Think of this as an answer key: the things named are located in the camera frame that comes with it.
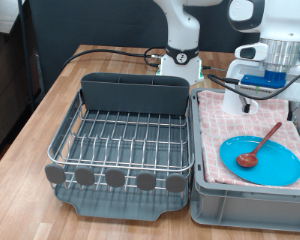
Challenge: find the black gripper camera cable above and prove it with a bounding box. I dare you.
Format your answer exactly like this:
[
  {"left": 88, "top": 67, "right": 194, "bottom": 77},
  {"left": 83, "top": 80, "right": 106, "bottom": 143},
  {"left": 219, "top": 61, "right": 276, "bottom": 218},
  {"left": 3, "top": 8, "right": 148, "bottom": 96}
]
[{"left": 207, "top": 66, "right": 300, "bottom": 101}]

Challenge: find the dark side cabinet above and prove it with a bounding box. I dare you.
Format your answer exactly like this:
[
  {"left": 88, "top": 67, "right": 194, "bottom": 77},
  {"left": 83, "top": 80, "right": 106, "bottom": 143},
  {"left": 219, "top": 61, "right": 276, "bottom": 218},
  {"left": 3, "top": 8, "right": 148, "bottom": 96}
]
[{"left": 0, "top": 0, "right": 43, "bottom": 168}]

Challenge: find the black cable on table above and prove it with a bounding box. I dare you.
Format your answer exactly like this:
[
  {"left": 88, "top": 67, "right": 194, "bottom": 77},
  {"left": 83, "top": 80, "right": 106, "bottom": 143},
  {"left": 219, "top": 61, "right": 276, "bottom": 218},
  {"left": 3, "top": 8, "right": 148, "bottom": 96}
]
[{"left": 62, "top": 46, "right": 168, "bottom": 69}]

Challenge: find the pink checked cloth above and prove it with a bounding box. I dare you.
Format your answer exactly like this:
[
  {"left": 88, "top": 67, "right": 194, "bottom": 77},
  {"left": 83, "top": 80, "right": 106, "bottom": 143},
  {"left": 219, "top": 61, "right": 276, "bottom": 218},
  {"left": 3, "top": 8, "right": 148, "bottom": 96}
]
[{"left": 197, "top": 89, "right": 300, "bottom": 191}]

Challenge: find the metal wire dish rack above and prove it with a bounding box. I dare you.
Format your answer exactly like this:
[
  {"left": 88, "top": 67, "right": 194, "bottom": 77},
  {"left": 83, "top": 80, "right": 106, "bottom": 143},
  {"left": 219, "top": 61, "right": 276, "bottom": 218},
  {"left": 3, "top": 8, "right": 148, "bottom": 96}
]
[{"left": 47, "top": 89, "right": 196, "bottom": 194}]

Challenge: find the blue plate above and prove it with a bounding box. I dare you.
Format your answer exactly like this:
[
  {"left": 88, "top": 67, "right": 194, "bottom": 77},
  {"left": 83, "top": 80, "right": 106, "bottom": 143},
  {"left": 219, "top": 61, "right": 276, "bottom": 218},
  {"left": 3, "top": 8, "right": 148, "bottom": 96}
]
[{"left": 219, "top": 135, "right": 300, "bottom": 187}]

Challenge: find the black metal pole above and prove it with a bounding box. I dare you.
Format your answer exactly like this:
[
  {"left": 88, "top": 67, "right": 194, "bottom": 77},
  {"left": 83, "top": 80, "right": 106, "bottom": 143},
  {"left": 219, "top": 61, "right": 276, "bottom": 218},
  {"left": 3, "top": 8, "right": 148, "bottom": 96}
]
[{"left": 17, "top": 0, "right": 36, "bottom": 113}]

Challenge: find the dark grey cutlery holder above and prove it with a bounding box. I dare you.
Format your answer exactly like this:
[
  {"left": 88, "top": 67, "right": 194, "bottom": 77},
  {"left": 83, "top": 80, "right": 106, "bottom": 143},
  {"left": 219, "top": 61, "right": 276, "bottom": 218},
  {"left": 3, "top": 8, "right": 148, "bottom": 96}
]
[{"left": 80, "top": 72, "right": 190, "bottom": 116}]

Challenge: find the grey plastic crate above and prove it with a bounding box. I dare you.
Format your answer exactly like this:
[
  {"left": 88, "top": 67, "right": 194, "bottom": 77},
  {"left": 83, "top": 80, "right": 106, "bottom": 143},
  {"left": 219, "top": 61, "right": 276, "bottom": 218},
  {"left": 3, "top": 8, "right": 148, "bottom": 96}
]
[{"left": 189, "top": 88, "right": 300, "bottom": 233}]

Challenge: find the white mug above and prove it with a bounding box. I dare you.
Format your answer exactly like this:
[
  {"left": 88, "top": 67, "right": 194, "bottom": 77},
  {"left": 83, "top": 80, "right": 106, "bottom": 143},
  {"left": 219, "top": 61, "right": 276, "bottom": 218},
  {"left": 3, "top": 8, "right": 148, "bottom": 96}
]
[{"left": 221, "top": 87, "right": 260, "bottom": 117}]

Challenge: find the thin grey cable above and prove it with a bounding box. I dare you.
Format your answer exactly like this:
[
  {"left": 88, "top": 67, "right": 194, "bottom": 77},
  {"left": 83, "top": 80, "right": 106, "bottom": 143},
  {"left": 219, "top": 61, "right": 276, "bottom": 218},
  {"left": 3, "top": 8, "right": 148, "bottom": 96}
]
[{"left": 201, "top": 65, "right": 230, "bottom": 73}]

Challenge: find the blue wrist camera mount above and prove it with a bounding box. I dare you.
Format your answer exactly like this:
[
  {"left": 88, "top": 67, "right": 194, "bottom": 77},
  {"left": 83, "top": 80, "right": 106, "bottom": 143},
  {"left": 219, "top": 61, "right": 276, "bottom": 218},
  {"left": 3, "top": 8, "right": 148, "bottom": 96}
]
[{"left": 240, "top": 69, "right": 288, "bottom": 90}]

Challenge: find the grey drain tray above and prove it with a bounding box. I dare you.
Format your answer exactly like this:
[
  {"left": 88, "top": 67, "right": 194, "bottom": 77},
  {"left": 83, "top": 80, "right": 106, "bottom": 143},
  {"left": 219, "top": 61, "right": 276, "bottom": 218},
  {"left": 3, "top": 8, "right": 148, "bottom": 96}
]
[{"left": 53, "top": 89, "right": 191, "bottom": 222}]

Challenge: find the red-brown wooden spoon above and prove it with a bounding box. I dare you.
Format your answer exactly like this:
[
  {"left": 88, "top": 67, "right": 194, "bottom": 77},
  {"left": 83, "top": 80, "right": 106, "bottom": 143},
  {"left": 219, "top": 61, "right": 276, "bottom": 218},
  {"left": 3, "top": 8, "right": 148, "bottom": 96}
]
[{"left": 235, "top": 121, "right": 283, "bottom": 169}]

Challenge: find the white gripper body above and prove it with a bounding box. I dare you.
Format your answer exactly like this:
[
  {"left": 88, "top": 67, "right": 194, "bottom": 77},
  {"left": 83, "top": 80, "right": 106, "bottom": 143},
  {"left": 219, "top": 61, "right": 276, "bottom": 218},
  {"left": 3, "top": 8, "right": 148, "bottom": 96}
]
[{"left": 225, "top": 59, "right": 300, "bottom": 104}]

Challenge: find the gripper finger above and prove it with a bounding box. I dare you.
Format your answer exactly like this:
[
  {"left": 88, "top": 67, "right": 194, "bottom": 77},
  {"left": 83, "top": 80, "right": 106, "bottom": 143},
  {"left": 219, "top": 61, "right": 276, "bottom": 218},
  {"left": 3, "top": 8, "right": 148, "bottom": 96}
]
[
  {"left": 240, "top": 96, "right": 252, "bottom": 114},
  {"left": 287, "top": 102, "right": 298, "bottom": 122}
]

